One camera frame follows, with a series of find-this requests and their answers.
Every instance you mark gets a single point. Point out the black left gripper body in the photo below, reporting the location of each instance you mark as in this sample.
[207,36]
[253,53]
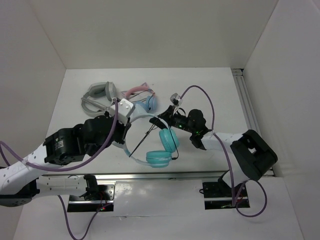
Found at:
[120,132]

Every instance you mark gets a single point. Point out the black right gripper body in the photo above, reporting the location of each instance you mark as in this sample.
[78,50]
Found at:
[180,122]

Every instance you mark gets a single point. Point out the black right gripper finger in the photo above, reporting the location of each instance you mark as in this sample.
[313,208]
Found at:
[167,114]
[157,122]

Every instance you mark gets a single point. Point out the teal white cat-ear headphones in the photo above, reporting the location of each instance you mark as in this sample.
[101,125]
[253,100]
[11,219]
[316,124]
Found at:
[168,142]

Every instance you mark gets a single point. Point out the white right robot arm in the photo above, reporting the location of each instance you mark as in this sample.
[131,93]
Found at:
[221,142]

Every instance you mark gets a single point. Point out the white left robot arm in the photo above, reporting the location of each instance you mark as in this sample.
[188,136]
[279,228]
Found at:
[26,179]

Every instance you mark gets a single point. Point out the pink blue cat-ear headphones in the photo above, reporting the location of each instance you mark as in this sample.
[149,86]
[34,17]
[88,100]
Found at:
[142,95]

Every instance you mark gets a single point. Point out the grey over-ear headphones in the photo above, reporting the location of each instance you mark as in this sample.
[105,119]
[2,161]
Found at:
[98,98]

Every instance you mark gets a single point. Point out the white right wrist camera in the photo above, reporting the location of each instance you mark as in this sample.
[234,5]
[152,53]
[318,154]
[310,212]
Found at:
[176,101]

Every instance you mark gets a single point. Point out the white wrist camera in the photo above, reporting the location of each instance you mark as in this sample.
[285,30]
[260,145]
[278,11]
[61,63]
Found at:
[176,101]
[124,112]

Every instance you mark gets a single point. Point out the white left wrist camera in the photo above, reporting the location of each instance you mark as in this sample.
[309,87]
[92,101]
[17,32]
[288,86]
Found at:
[124,112]

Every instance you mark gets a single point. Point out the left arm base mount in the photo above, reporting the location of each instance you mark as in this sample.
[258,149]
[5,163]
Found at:
[99,196]

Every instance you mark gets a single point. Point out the aluminium mounting rail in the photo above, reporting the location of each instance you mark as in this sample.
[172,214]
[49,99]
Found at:
[159,176]

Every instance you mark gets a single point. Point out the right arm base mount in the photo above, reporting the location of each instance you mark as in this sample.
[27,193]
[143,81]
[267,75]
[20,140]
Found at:
[217,195]

